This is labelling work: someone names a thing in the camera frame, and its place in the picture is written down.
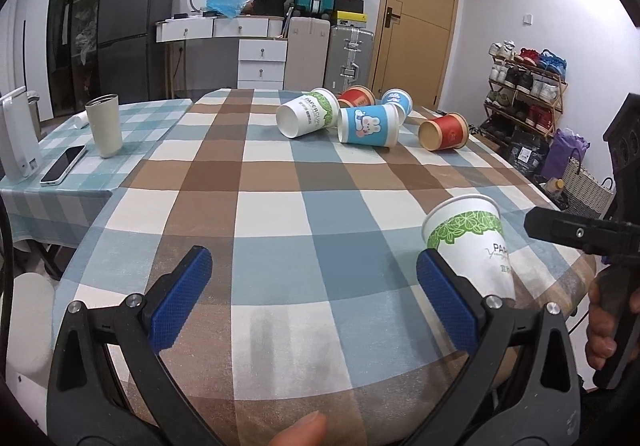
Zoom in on white green PAPERCUPS cup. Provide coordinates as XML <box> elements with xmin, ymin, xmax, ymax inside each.
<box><xmin>422</xmin><ymin>194</ymin><xmax>515</xmax><ymax>301</ymax></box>

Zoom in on red gold paper cup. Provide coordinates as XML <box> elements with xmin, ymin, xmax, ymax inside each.
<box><xmin>418</xmin><ymin>112</ymin><xmax>470</xmax><ymax>152</ymax></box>

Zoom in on blue white paper cup far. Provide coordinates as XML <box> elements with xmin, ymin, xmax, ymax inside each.
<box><xmin>381</xmin><ymin>88</ymin><xmax>413</xmax><ymax>119</ymax></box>

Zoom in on blue bunny paper cup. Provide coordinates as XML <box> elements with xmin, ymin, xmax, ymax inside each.
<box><xmin>337</xmin><ymin>105</ymin><xmax>400</xmax><ymax>148</ymax></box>

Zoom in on red paper cup far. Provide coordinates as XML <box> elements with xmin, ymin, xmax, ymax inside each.
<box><xmin>337</xmin><ymin>85</ymin><xmax>375</xmax><ymax>108</ymax></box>

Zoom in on white green paper cup far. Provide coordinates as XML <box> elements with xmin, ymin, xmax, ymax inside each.
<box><xmin>276</xmin><ymin>88</ymin><xmax>340</xmax><ymax>138</ymax></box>

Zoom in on person's right hand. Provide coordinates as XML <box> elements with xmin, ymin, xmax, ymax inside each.
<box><xmin>585</xmin><ymin>266</ymin><xmax>617</xmax><ymax>370</ymax></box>

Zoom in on person's left hand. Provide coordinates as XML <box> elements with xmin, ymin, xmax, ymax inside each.
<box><xmin>269</xmin><ymin>411</ymin><xmax>328</xmax><ymax>446</ymax></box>

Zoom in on woven basket bag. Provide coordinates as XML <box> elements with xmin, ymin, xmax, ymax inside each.
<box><xmin>563</xmin><ymin>148</ymin><xmax>615</xmax><ymax>218</ymax></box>

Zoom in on purple bag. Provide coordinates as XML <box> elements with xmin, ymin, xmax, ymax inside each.
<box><xmin>541</xmin><ymin>128</ymin><xmax>590</xmax><ymax>180</ymax></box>

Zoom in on shoe rack with shoes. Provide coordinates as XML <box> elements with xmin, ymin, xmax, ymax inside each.
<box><xmin>480</xmin><ymin>40</ymin><xmax>567</xmax><ymax>148</ymax></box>

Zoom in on light blue checkered tablecloth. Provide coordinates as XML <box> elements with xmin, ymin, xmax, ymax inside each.
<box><xmin>1</xmin><ymin>98</ymin><xmax>192</xmax><ymax>248</ymax></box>

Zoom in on smartphone on table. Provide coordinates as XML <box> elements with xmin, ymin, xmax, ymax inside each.
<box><xmin>40</xmin><ymin>145</ymin><xmax>87</xmax><ymax>186</ymax></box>

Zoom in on white water dispenser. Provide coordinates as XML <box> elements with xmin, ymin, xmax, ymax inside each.
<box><xmin>0</xmin><ymin>86</ymin><xmax>42</xmax><ymax>184</ymax></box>

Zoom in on cream tumbler mug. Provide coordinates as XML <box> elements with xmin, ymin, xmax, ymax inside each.
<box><xmin>86</xmin><ymin>94</ymin><xmax>122</xmax><ymax>159</ymax></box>

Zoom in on wooden door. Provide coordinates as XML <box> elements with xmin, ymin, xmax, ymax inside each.
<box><xmin>370</xmin><ymin>0</ymin><xmax>459</xmax><ymax>109</ymax></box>

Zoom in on silver suitcase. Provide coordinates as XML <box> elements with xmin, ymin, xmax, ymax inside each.
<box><xmin>323</xmin><ymin>26</ymin><xmax>374</xmax><ymax>95</ymax></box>

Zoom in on stacked shoe boxes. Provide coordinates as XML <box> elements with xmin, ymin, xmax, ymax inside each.
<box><xmin>333</xmin><ymin>0</ymin><xmax>368</xmax><ymax>28</ymax></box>

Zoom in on white suitcase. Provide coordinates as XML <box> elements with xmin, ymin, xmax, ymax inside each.
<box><xmin>283</xmin><ymin>17</ymin><xmax>331</xmax><ymax>91</ymax></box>

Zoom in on white drawer desk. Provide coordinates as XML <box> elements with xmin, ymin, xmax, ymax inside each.
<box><xmin>155</xmin><ymin>15</ymin><xmax>288</xmax><ymax>97</ymax></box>

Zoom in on dark glass cabinet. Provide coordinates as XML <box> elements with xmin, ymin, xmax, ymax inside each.
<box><xmin>47</xmin><ymin>0</ymin><xmax>100</xmax><ymax>118</ymax></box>

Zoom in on blue plastic bag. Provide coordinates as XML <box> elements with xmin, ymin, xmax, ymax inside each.
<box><xmin>204</xmin><ymin>0</ymin><xmax>252</xmax><ymax>18</ymax></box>

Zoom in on black refrigerator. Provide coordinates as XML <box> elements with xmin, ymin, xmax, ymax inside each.
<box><xmin>98</xmin><ymin>0</ymin><xmax>172</xmax><ymax>105</ymax></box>

